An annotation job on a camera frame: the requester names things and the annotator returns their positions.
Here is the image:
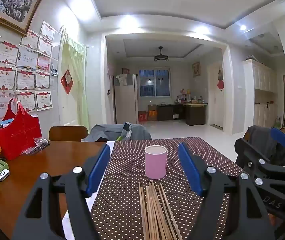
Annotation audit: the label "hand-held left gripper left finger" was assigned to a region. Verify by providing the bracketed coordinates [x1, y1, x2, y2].
[12, 143, 111, 240]

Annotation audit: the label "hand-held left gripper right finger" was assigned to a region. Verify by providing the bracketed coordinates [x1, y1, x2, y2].
[178, 142, 275, 240]

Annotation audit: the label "pink cup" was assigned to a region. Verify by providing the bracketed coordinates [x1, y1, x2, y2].
[145, 145, 167, 180]

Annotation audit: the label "bundle of wooden chopsticks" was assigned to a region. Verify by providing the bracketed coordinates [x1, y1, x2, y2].
[138, 179, 183, 240]

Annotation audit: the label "dark jacket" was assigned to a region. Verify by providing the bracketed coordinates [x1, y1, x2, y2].
[243, 125, 285, 167]

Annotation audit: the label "white underlay sheet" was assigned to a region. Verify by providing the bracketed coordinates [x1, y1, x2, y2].
[62, 141, 115, 240]

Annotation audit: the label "grey clothes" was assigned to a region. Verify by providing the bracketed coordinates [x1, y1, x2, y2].
[82, 122, 152, 142]

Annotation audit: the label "brown polka dot table mat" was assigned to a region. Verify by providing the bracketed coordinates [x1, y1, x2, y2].
[89, 137, 249, 240]

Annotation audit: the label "wooden chair back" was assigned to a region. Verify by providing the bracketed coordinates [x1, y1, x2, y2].
[49, 126, 89, 142]

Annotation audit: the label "white door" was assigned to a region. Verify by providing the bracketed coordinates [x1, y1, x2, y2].
[209, 62, 224, 129]

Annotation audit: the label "dark wooden desk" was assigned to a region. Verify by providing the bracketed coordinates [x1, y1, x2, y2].
[157, 102, 208, 126]

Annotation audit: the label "white cabinet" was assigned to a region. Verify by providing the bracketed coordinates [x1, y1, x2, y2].
[243, 59, 279, 128]

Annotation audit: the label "clear packet of pens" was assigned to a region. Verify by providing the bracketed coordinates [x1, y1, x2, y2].
[22, 137, 50, 155]

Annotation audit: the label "orange cardboard box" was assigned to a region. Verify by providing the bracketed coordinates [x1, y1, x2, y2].
[148, 104, 157, 121]

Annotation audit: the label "white refrigerator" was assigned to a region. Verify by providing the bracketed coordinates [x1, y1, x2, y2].
[114, 74, 138, 125]

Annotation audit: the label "clutter of desk items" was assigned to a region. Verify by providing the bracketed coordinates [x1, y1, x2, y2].
[175, 89, 207, 104]

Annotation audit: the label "red door decoration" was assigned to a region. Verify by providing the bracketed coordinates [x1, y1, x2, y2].
[217, 67, 224, 92]

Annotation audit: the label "red tote bag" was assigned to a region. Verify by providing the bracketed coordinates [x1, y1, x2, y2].
[0, 99, 43, 161]

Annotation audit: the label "window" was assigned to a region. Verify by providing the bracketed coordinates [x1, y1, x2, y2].
[139, 69, 170, 97]

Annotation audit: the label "light green curtain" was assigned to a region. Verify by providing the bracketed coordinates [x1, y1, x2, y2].
[62, 31, 90, 132]

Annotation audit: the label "ceiling fan lamp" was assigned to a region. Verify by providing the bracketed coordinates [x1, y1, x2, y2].
[154, 46, 168, 62]

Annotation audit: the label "framed blossom painting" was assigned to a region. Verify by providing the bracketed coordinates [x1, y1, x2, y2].
[0, 0, 45, 37]

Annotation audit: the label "red diamond wall decoration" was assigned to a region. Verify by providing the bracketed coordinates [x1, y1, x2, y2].
[60, 69, 73, 95]

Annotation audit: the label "wall of award certificates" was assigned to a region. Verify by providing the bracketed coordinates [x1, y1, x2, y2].
[0, 21, 55, 124]

